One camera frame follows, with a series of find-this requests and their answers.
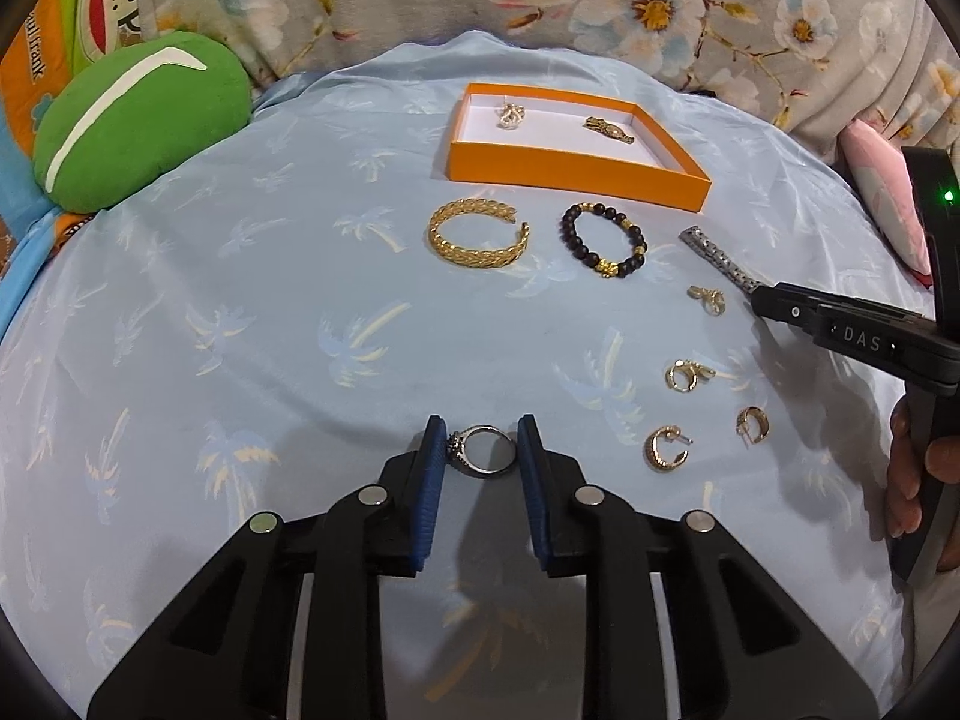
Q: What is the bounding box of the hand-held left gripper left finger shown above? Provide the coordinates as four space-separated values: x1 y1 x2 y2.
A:
86 414 451 720

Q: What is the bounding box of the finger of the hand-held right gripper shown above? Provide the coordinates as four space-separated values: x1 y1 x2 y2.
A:
752 281 938 340

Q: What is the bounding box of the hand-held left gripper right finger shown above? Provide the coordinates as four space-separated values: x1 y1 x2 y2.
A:
516 414 880 720

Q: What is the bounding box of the silver ring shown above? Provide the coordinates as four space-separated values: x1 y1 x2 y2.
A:
446 424 520 477

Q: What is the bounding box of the silver wristwatch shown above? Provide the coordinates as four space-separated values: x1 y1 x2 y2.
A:
679 226 766 295

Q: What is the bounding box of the gold wide hoop earring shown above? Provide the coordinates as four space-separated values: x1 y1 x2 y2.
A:
735 405 770 449

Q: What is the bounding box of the gold ribbed hoop earring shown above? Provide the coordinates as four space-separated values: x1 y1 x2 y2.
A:
643 424 695 473

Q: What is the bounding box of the gold double hoop earring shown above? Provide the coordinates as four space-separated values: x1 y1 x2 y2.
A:
664 358 717 395

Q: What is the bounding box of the black bead bracelet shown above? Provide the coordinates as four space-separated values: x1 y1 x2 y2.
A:
561 202 648 278

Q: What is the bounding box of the gold braided bangle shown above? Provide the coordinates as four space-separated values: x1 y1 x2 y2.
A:
427 199 531 269

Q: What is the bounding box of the orange jewelry box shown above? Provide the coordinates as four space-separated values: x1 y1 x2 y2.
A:
448 81 712 212

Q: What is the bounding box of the person's right hand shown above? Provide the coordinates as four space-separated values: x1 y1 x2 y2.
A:
885 396 960 537

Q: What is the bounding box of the pink pillow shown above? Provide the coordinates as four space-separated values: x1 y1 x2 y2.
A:
836 120 935 275

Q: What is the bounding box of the light blue palm-print sheet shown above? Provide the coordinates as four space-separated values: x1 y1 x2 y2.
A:
0 30 923 720

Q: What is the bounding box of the gold wristwatch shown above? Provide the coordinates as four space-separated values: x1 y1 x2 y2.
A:
585 116 637 145

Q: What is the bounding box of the green plush pillow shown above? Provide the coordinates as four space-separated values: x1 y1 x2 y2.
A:
31 30 252 212

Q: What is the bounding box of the orange green printed pillow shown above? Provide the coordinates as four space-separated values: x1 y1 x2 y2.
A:
0 0 162 338

